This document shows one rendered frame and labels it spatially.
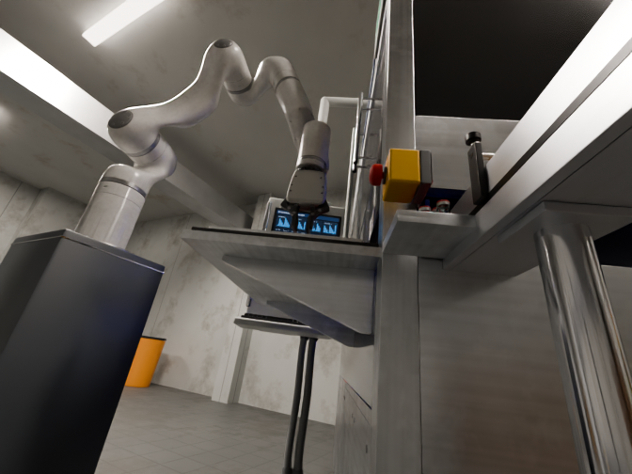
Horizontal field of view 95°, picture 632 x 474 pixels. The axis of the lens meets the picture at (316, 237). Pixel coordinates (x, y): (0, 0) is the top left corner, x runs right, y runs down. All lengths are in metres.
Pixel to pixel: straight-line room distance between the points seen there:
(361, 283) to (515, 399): 0.31
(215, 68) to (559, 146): 0.95
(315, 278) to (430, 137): 0.40
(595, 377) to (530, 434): 0.24
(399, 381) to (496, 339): 0.17
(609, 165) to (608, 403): 0.20
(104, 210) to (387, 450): 0.83
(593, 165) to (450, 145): 0.41
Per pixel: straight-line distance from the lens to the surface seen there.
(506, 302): 0.60
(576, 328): 0.38
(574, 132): 0.33
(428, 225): 0.44
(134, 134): 1.01
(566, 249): 0.40
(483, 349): 0.56
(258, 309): 1.57
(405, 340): 0.52
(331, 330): 1.11
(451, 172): 0.68
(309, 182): 0.77
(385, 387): 0.51
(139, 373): 5.65
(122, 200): 0.95
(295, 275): 0.64
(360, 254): 0.56
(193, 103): 1.08
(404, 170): 0.53
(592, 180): 0.36
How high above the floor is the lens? 0.66
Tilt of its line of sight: 23 degrees up
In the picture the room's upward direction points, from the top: 8 degrees clockwise
